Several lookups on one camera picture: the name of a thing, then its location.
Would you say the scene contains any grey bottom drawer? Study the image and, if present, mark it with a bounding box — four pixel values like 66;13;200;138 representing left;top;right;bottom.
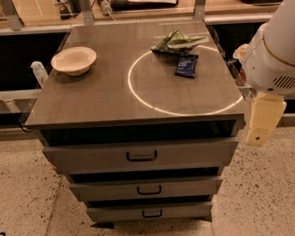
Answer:
87;201;212;223

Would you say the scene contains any dark blue snack packet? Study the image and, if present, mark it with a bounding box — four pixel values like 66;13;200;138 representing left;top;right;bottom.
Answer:
175;54;199;78

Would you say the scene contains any grey top drawer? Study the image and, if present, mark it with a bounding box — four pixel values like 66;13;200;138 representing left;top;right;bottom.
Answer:
43;137;238;175

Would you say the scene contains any green chip bag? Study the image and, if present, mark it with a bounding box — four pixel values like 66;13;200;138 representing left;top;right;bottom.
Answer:
151;30;208;54

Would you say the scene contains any white bowl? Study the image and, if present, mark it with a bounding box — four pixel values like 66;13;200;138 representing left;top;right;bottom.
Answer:
51;47;97;76

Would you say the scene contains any clear plastic side holder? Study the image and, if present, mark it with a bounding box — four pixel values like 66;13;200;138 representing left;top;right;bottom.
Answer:
207;24;256;101

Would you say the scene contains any grey middle drawer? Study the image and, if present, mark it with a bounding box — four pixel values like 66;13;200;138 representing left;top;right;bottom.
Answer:
70;176;223;202

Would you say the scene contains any grey drawer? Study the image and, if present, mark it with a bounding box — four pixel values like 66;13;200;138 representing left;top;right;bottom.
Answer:
70;176;223;202
43;137;238;175
87;201;212;223

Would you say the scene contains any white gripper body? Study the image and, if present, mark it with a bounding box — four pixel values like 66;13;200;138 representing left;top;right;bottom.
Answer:
245;94;287;147

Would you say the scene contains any white bottle left side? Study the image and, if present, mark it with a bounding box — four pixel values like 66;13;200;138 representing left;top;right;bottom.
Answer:
31;61;49;86

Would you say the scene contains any grey drawer cabinet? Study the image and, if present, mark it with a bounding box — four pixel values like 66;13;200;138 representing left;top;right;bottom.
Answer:
19;15;258;233

